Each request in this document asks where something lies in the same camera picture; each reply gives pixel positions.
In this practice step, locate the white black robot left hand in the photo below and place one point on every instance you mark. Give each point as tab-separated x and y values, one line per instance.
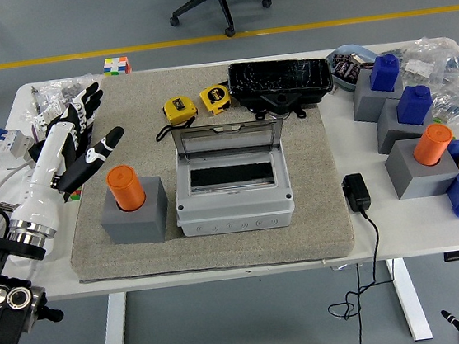
42	168

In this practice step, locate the orange cylinder battery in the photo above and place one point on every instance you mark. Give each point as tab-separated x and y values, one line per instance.
125	188
431	145

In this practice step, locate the grey junction box clear lid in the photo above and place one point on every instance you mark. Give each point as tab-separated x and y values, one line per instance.
234	217

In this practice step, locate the white circuit breaker blue lever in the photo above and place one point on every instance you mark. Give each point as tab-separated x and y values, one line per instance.
6	145

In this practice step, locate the white printed package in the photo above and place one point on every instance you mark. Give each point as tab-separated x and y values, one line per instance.
41	118

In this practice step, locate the white table leg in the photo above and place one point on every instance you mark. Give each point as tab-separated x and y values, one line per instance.
410	305
113	339

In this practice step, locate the metal screwdriver tool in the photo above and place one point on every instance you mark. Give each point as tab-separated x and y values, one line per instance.
34	98

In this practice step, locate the clear bags of screws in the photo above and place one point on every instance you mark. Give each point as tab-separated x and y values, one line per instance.
58	89

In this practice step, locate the grey block with round hole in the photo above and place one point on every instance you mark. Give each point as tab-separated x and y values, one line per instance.
136	228

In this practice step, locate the white-faced colourful puzzle cube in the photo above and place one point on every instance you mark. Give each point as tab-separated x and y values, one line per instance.
116	66

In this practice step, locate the grey block holder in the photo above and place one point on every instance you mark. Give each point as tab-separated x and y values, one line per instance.
390	128
413	180
366	102

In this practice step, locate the grey-brown mat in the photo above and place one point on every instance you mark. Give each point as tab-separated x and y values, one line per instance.
222	251

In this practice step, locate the blue bottle-shaped block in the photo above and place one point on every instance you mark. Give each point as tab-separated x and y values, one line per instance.
384	75
413	107

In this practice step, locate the black plastic tray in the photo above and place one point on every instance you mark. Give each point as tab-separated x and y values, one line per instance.
281	77

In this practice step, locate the dark printed packet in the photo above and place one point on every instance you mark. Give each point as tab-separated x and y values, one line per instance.
346	68

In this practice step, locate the light blue bowl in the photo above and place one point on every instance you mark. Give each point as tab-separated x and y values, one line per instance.
348	47

